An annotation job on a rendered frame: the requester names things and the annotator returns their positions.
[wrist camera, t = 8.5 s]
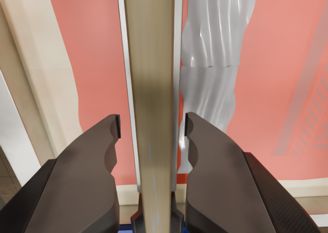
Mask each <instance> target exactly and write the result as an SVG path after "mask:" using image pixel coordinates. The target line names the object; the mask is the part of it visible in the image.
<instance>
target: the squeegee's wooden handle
mask: <svg viewBox="0 0 328 233"><path fill-rule="evenodd" d="M124 10H125V21H126V32H127V43H128V53H129V64H130V75H131V86H132V97H133V107H134V118H135V129H136V140H137V151H138V161H139V172H140V183H141V194H142V205H143V220H144V231H145V233H170V229H171V175H172V121H173V67H174V14H175V0H124Z"/></svg>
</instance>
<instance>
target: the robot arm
mask: <svg viewBox="0 0 328 233"><path fill-rule="evenodd" d="M184 136H187V139H188V140H189V148H188V161H189V163H190V164H191V165H192V167H193V169H192V171H191V172H190V173H189V174H188V176H187V185H186V198H185V226H186V229H187V230H188V231H189V232H190V233H322V231H321V230H320V228H319V227H318V226H317V224H316V223H315V222H314V220H313V219H312V218H311V217H310V215H309V214H308V213H307V212H306V211H305V209H304V208H303V207H302V206H301V205H300V204H299V203H298V202H297V200H296V199H295V198H294V197H293V196H292V195H291V194H290V193H289V192H288V191H287V190H286V189H285V188H284V187H283V186H282V185H281V184H280V183H279V181H278V180H277V179H276V178H275V177H274V176H273V175H272V174H271V173H270V172H269V171H268V170H267V169H266V168H265V167H264V166H263V165H262V164H261V163H260V161H259V160H258V159H257V158H256V157H255V156H254V155H253V154H252V153H251V152H244V151H243V150H242V149H241V148H240V147H239V145H238V144H237V143H236V142H235V141H234V140H232V139H231V138H230V137H229V136H228V135H226V134H225V133H224V132H222V131H221V130H220V129H218V128H217V127H215V126H214V125H212V124H211V123H209V122H208V121H206V120H205V119H203V118H202V117H200V116H199V115H197V114H196V113H194V112H188V113H185V127H184ZM120 138H121V120H120V115H119V114H118V115H117V114H110V115H108V116H107V117H105V118H104V119H102V120H101V121H99V122H98V123H97V124H95V125H94V126H93V127H91V128H90V129H88V130H87V131H85V132H84V133H83V134H81V135H80V136H79V137H77V138H76V139H75V140H74V141H73V142H71V143H70V144H69V145H68V146H67V147H66V148H65V149H64V150H63V151H62V152H61V153H60V154H59V156H58V157H57V158H56V159H48V160H47V161H46V162H45V163H44V165H43V166H42V167H41V168H40V169H39V170H38V171H37V172H36V173H35V174H34V175H33V176H32V177H31V178H30V179H29V180H28V181H27V182H26V184H25V185H24V186H23V187H22V188H21V189H20V190H19V191H18V192H17V193H16V194H15V195H14V196H13V197H12V198H11V199H10V200H9V202H8V203H7V204H6V205H5V206H4V207H3V208H2V209H1V210H0V233H118V231H119V228H120V205H119V200H118V195H117V189H116V183H115V178H114V176H113V175H112V174H111V172H112V170H113V168H114V167H115V165H116V164H117V156H116V150H115V144H116V143H117V141H118V139H120Z"/></svg>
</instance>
